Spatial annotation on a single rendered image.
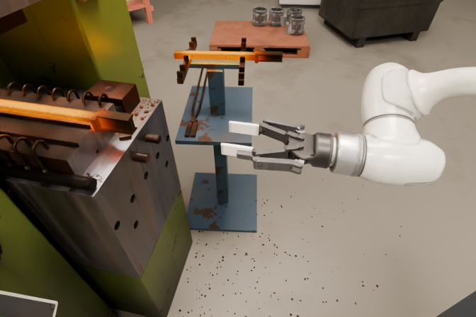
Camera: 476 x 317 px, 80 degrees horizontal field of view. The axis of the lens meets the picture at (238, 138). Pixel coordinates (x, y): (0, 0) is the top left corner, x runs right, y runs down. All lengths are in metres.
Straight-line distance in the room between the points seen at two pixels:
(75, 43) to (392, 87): 0.85
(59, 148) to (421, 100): 0.78
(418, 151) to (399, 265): 1.17
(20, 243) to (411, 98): 0.95
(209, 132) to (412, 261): 1.23
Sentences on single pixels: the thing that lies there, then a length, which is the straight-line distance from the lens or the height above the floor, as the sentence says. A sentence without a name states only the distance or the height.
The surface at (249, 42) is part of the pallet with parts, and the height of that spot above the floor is 0.13.
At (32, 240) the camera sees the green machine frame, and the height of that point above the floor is 0.75.
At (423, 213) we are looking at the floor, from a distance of 2.01.
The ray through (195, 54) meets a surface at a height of 0.94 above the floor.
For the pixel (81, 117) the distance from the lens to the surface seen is 0.77.
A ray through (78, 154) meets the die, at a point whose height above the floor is 0.97.
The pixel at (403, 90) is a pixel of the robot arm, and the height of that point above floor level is 1.11.
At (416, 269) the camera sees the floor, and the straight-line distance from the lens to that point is 1.78.
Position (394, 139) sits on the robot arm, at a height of 1.05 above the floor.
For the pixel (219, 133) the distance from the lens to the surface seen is 1.14.
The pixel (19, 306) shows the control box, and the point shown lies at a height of 1.01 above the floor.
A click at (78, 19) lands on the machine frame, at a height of 1.14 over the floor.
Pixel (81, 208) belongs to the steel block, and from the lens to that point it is 0.78.
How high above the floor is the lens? 1.43
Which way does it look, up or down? 42 degrees down
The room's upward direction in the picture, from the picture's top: straight up
